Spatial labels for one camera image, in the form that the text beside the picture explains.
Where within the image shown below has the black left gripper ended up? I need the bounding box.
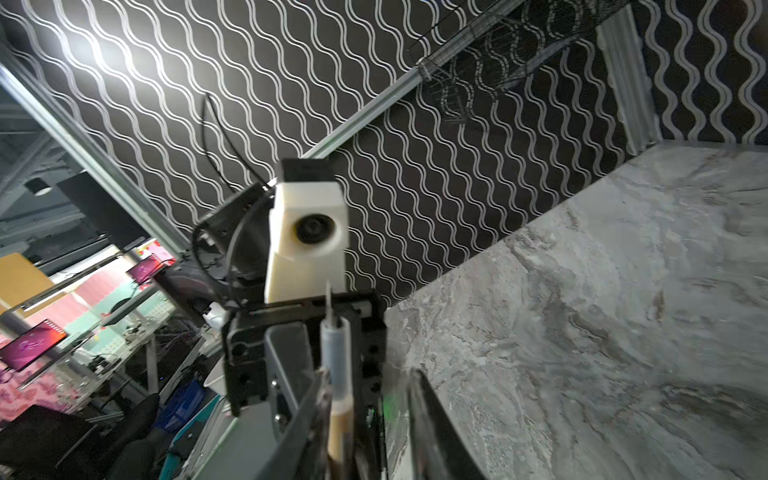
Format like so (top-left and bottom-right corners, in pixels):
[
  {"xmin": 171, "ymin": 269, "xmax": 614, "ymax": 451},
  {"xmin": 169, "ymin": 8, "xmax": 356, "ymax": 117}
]
[{"xmin": 223, "ymin": 291, "xmax": 387, "ymax": 479}]

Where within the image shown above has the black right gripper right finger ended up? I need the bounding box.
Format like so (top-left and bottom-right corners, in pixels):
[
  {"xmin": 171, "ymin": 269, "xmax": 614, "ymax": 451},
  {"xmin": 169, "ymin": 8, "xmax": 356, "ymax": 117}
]
[{"xmin": 407, "ymin": 369, "xmax": 485, "ymax": 480}]

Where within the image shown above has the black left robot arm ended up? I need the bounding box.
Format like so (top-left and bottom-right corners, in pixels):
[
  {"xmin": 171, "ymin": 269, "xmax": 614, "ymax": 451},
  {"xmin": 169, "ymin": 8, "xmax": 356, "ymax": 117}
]
[{"xmin": 197, "ymin": 180, "xmax": 389, "ymax": 479}]

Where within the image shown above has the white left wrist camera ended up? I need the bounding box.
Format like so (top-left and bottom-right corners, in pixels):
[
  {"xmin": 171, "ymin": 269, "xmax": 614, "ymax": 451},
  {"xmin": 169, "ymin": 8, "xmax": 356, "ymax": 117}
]
[{"xmin": 264, "ymin": 158, "xmax": 349, "ymax": 304}]

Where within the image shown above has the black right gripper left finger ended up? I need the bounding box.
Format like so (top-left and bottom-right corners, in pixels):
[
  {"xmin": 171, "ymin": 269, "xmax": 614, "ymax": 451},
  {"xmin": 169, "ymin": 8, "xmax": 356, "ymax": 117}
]
[{"xmin": 257, "ymin": 368, "xmax": 330, "ymax": 480}]

